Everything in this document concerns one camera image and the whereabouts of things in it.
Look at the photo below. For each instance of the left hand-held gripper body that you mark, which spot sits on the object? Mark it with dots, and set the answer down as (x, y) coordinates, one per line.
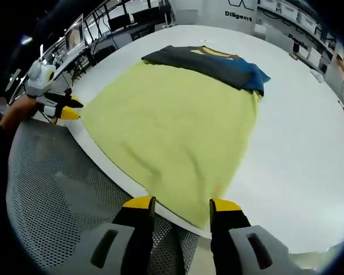
(40, 80)

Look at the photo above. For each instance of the person's left hand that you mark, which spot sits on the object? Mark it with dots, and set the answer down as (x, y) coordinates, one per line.
(21, 110)

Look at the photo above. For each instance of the yellow blue grey garment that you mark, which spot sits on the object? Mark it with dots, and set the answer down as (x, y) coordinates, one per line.
(172, 129)

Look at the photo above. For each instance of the grey desk cabinet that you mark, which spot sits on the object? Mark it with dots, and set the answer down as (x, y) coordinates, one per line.
(143, 33)

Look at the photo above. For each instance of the white storage bin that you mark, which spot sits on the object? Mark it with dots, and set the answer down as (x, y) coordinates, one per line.
(293, 14)
(307, 19)

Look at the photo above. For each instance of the white crumpled cloth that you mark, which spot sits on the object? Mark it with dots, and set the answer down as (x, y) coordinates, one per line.
(317, 76)

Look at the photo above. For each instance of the black monitor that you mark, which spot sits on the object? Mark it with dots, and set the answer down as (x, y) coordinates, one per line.
(119, 21)
(143, 15)

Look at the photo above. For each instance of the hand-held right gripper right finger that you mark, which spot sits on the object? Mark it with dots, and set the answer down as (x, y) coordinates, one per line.
(229, 229)

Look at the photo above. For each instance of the small brown block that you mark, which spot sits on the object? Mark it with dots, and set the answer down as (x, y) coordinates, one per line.
(293, 56)

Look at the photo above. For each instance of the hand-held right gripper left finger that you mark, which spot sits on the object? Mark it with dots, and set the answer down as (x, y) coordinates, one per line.
(137, 229)

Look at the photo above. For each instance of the large tilted display screen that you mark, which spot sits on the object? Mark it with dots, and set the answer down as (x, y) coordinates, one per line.
(74, 34)

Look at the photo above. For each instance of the grey mesh chair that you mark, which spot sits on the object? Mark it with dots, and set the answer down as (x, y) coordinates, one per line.
(60, 177)

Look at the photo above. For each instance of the grey metal shelf rack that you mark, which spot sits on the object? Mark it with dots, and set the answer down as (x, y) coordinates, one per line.
(298, 25)

